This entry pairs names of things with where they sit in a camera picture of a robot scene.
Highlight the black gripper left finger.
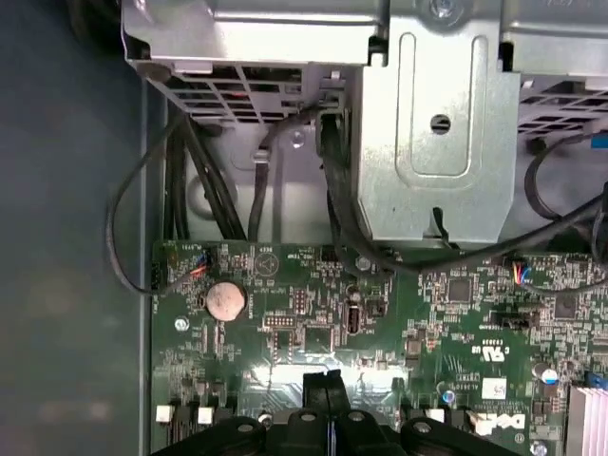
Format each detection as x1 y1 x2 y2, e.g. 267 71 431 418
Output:
150 372 336 456

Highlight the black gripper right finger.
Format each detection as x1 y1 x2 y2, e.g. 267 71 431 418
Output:
328 370 529 456

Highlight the onboard USB port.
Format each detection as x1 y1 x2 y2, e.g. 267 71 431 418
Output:
345 303 366 336

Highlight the green motherboard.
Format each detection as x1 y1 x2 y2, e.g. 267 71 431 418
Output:
150 239 608 456

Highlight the white sticker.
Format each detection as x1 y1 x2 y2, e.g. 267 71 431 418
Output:
480 377 509 401

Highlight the round coin battery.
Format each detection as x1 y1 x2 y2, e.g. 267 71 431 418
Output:
205 280 248 320

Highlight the blue top capacitor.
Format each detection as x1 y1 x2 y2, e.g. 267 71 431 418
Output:
536 363 561 387

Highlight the silver chipset heat sink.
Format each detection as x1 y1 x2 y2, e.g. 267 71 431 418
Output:
567 384 608 456

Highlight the black PC case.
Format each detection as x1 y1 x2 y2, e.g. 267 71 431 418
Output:
0 0 608 456

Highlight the metal drive cage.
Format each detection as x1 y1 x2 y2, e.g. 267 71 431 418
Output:
121 0 608 251

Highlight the black cable grey plug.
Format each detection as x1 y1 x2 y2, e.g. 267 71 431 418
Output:
249 146 273 241

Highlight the thick black cable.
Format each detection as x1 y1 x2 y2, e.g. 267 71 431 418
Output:
315 106 405 279

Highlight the thin black wire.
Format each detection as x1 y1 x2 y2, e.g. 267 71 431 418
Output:
104 111 215 296
524 135 608 224

